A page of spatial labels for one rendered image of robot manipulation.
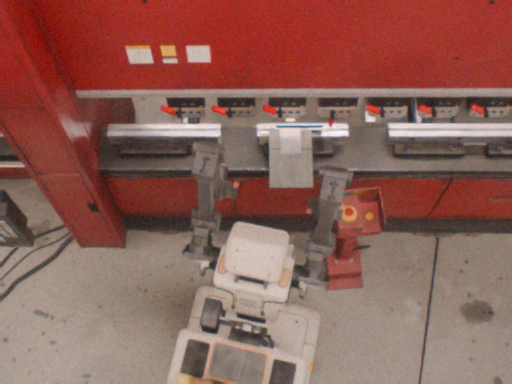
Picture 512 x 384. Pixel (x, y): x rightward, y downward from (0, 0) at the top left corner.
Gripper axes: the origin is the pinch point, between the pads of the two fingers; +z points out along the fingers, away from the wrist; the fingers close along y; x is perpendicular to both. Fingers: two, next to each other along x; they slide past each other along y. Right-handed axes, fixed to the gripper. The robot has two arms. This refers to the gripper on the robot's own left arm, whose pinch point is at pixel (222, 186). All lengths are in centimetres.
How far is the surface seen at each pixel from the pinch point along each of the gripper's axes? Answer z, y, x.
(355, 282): 88, -68, 45
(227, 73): -36, 2, -45
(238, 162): 18.6, -2.7, -9.7
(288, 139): 11.6, -22.6, -24.0
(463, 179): 36, -101, -20
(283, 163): 6.6, -22.7, -13.8
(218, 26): -64, 4, -59
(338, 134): 18, -43, -30
